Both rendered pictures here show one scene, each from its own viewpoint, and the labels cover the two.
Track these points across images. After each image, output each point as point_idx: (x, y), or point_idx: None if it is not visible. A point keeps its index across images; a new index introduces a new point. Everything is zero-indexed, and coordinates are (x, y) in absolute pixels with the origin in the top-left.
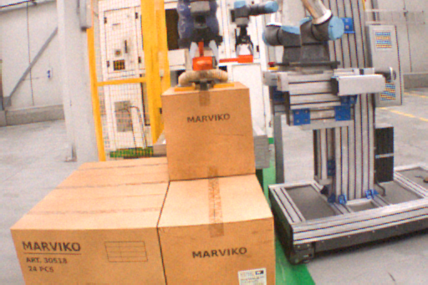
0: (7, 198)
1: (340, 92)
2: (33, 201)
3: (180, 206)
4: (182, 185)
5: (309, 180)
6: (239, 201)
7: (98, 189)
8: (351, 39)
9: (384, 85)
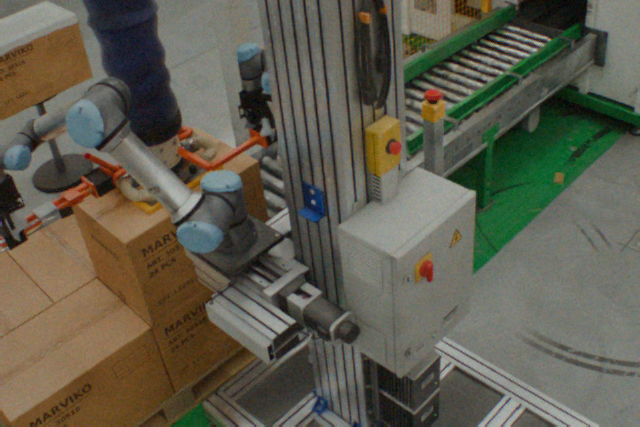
0: (190, 89)
1: (209, 318)
2: (205, 112)
3: (22, 337)
4: (89, 294)
5: (538, 271)
6: (50, 370)
7: (46, 248)
8: (323, 224)
9: (265, 356)
